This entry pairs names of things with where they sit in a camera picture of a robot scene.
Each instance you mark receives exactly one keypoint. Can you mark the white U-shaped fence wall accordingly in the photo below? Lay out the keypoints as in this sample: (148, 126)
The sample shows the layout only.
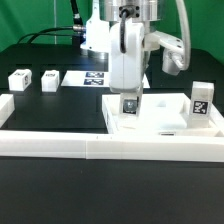
(111, 146)

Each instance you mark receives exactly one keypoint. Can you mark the white square table top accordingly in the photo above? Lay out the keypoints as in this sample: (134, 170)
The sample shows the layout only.
(161, 114)

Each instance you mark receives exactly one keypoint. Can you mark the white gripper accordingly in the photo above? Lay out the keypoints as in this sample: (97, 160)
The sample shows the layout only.
(126, 69)

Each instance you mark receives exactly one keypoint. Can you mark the white sheet with AprilTags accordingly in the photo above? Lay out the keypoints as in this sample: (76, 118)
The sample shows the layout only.
(75, 78)

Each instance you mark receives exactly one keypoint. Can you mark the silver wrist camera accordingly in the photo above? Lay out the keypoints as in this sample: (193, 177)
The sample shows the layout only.
(176, 54)

